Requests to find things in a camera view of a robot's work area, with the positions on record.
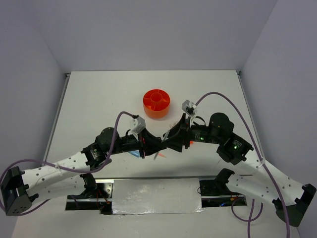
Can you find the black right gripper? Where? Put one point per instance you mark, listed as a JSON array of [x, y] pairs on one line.
[[177, 134]]

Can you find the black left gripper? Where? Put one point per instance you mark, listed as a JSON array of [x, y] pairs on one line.
[[151, 140]]

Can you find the clear white pen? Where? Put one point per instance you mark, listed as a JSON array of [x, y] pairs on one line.
[[161, 146]]

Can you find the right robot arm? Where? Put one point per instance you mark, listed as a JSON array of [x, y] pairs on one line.
[[290, 198]]

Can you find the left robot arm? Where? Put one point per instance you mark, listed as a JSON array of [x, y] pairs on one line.
[[20, 189]]

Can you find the blue capsule eraser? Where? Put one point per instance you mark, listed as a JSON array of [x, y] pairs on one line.
[[135, 153]]

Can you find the orange round compartment organizer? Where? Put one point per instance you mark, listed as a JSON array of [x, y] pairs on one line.
[[156, 103]]

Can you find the silver foil covered panel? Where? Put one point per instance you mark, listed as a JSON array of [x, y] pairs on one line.
[[156, 196]]

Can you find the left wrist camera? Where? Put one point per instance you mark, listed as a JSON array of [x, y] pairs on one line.
[[137, 125]]

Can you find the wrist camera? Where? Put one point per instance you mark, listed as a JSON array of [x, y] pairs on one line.
[[189, 108], [137, 125]]

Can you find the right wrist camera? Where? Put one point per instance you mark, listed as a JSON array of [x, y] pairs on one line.
[[189, 108]]

